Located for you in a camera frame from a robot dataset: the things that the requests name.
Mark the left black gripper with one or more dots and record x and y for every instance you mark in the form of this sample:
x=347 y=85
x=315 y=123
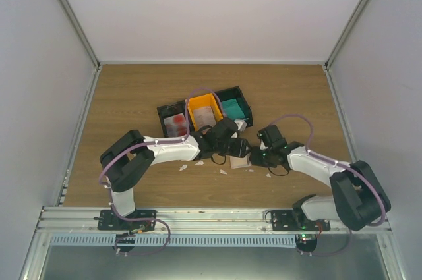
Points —
x=240 y=151

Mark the orange bin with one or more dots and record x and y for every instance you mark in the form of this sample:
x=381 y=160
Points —
x=202 y=101

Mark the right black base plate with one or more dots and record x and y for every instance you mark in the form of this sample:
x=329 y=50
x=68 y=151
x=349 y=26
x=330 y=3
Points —
x=295 y=220

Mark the red white cards stack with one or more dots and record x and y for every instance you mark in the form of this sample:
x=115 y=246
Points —
x=175 y=126

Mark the aluminium corner post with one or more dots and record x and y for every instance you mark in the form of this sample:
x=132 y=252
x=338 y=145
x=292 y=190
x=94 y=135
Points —
x=71 y=16
x=350 y=25

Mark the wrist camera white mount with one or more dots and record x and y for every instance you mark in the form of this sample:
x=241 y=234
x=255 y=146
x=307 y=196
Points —
x=263 y=145
x=241 y=125

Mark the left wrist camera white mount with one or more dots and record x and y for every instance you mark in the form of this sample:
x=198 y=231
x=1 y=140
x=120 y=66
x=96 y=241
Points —
x=241 y=125

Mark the black bin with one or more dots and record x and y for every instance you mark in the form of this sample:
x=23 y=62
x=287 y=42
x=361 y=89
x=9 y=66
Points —
x=236 y=93
x=173 y=109

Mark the right aluminium corner post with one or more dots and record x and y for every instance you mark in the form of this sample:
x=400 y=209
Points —
x=350 y=25

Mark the left aluminium corner post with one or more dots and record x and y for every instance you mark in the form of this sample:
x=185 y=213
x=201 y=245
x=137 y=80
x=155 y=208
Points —
x=71 y=16

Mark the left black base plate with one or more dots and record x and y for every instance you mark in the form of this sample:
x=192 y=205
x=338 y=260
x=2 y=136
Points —
x=108 y=221

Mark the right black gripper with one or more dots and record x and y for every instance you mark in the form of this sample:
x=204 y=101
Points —
x=254 y=159

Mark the grey slotted cable duct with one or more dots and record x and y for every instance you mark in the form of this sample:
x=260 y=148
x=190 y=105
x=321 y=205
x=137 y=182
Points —
x=184 y=240

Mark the teal cards stack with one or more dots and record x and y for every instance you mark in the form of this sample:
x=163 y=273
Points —
x=233 y=110

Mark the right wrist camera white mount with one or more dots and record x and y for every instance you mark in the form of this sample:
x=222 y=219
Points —
x=263 y=145

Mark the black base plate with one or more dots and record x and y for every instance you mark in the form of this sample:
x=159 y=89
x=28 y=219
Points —
x=108 y=221
x=295 y=220

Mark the white pink cards stack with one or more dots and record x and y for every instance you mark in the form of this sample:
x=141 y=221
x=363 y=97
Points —
x=204 y=116

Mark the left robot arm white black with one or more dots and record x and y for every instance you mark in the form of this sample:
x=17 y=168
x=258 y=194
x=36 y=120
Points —
x=127 y=160

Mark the aluminium rail frame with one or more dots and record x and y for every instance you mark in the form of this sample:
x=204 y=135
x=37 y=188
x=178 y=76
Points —
x=224 y=221

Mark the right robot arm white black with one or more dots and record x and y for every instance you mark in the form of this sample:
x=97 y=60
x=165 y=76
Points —
x=358 y=199

